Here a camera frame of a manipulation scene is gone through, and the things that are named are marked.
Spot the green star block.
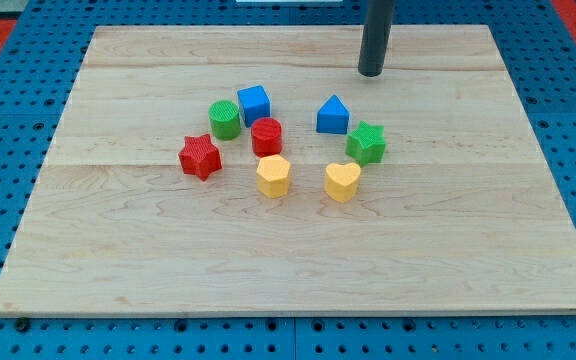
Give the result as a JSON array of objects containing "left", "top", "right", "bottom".
[{"left": 345, "top": 121, "right": 386, "bottom": 167}]

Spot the red star block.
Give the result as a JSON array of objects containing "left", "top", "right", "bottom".
[{"left": 178, "top": 134, "right": 222, "bottom": 181}]

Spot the yellow hexagon block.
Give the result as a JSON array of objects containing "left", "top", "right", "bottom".
[{"left": 256, "top": 155, "right": 291, "bottom": 198}]

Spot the red cylinder block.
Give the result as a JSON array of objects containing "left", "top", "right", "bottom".
[{"left": 251, "top": 117, "right": 282, "bottom": 157}]

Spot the yellow heart block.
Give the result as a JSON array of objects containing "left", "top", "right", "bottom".
[{"left": 324, "top": 163, "right": 362, "bottom": 203}]

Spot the blue triangle block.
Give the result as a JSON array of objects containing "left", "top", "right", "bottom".
[{"left": 316, "top": 95, "right": 350, "bottom": 134}]

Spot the blue cube block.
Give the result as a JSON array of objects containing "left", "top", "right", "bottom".
[{"left": 237, "top": 85, "right": 271, "bottom": 127}]

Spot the green cylinder block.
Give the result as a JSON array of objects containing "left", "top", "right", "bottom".
[{"left": 208, "top": 100, "right": 241, "bottom": 140}]

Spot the light wooden board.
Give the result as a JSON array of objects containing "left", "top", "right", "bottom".
[{"left": 0, "top": 25, "right": 576, "bottom": 318}]

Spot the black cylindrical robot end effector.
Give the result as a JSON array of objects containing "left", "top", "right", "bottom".
[{"left": 358, "top": 0, "right": 396, "bottom": 77}]

